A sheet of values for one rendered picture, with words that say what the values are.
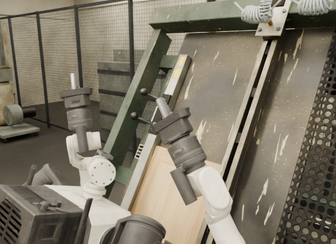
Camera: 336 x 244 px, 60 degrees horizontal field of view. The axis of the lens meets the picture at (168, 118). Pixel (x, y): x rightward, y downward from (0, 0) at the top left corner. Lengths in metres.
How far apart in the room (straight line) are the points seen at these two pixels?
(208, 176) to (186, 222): 0.46
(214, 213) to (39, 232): 0.39
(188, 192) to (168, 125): 0.18
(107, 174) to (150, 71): 0.92
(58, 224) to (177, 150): 0.33
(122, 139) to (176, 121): 0.77
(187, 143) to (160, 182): 0.54
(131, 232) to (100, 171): 0.19
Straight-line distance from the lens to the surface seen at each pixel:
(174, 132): 0.78
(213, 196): 0.75
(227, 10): 1.39
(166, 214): 1.24
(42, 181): 0.97
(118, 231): 0.72
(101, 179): 0.78
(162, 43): 1.66
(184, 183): 0.76
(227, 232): 0.79
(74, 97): 1.12
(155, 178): 1.30
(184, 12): 1.54
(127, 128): 1.53
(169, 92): 1.39
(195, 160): 0.76
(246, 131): 1.09
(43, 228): 0.68
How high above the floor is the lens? 1.74
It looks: 14 degrees down
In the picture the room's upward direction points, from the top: straight up
